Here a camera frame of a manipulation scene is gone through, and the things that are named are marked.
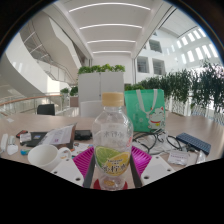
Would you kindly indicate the small potted shrubs planter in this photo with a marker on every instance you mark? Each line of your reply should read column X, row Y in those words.
column 73, row 91

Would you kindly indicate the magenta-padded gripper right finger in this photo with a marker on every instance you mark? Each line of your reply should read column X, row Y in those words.
column 156, row 168

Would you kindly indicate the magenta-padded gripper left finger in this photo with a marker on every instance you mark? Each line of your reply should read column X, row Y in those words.
column 68, row 170

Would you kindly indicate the white paper slip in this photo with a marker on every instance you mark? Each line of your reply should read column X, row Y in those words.
column 10, row 120

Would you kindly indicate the white plastic packet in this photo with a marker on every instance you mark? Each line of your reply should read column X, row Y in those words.
column 25, row 137

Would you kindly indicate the green hedge plants row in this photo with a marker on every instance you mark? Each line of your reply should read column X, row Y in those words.
column 193, row 85

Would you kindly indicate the black phone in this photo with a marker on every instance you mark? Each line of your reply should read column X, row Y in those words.
column 83, row 134

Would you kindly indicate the open printed booklet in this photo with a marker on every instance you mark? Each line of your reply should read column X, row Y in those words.
column 59, row 136

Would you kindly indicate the clear drink bottle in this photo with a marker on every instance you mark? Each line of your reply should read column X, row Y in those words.
column 112, row 133

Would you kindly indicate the white chair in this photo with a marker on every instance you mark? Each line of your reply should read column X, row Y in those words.
column 90, row 109

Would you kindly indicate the white planter cabinet with greenery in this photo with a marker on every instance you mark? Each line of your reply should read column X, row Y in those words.
column 100, row 86

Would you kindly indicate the green tote bag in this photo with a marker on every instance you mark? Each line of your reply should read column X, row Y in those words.
column 145, row 110

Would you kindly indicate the black chair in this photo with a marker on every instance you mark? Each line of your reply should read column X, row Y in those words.
column 46, row 109

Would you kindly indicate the white tissue packet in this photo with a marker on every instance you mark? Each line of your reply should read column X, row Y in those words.
column 178, row 157

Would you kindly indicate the white ceramic mug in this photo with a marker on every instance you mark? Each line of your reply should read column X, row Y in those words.
column 45, row 156

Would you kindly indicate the ceiling strip lights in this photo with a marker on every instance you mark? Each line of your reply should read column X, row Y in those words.
column 110, row 25

